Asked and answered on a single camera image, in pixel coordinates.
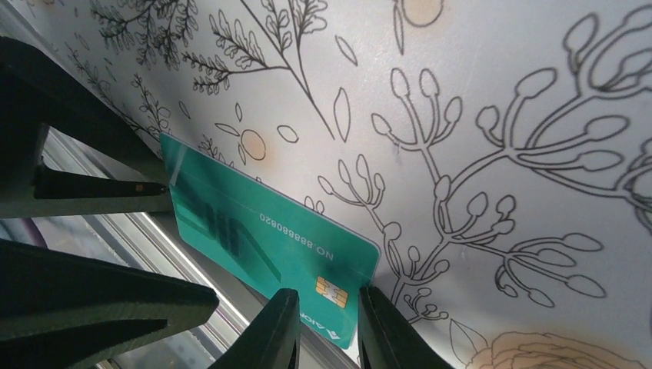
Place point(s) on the teal card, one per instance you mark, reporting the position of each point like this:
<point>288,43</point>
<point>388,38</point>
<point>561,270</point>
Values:
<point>270,241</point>

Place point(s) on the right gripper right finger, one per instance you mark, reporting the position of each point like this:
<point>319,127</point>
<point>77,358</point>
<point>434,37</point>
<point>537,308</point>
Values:
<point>387,340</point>

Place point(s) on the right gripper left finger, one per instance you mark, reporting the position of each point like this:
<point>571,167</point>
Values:
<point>271,340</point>

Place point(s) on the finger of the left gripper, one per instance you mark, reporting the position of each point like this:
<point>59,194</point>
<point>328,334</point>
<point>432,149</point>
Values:
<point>60,310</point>
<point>38,96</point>

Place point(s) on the aluminium rail frame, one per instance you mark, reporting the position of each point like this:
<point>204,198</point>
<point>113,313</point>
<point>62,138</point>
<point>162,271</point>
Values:
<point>151,242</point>

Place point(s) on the floral patterned table mat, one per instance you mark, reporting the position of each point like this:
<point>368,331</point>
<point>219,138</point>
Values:
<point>497,152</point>

